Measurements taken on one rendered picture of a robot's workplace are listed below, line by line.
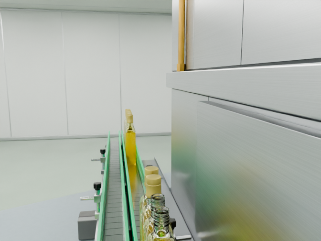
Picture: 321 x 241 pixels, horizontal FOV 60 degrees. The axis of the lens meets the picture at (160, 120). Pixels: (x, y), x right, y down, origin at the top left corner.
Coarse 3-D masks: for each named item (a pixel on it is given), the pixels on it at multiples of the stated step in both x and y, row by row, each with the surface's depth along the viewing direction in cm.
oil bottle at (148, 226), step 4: (148, 220) 57; (144, 224) 58; (148, 224) 56; (152, 224) 55; (144, 228) 57; (148, 228) 55; (152, 228) 55; (144, 232) 57; (148, 232) 55; (172, 232) 56; (144, 236) 57; (144, 240) 57
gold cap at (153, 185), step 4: (148, 176) 61; (152, 176) 61; (156, 176) 61; (160, 176) 61; (148, 180) 60; (152, 180) 60; (156, 180) 60; (160, 180) 61; (148, 184) 60; (152, 184) 60; (156, 184) 60; (160, 184) 61; (148, 188) 60; (152, 188) 60; (156, 188) 60; (160, 188) 61; (148, 192) 61; (152, 192) 60; (156, 192) 60; (160, 192) 61; (148, 196) 61
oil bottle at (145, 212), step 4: (144, 208) 62; (148, 208) 61; (140, 212) 64; (144, 212) 61; (148, 212) 60; (140, 216) 64; (144, 216) 60; (148, 216) 60; (140, 220) 64; (144, 220) 60; (140, 224) 65; (140, 228) 65
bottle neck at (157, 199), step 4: (152, 196) 56; (156, 196) 57; (160, 196) 57; (164, 196) 56; (152, 200) 55; (156, 200) 55; (160, 200) 55; (164, 200) 56; (152, 204) 55; (156, 204) 55; (160, 204) 55; (164, 204) 56; (152, 208) 56; (152, 212) 56; (152, 216) 56; (152, 220) 56
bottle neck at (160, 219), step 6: (156, 210) 51; (162, 210) 52; (168, 210) 50; (156, 216) 50; (162, 216) 49; (168, 216) 50; (156, 222) 50; (162, 222) 49; (168, 222) 50; (156, 228) 50; (162, 228) 50; (168, 228) 50; (156, 234) 50; (162, 234) 50; (168, 234) 50
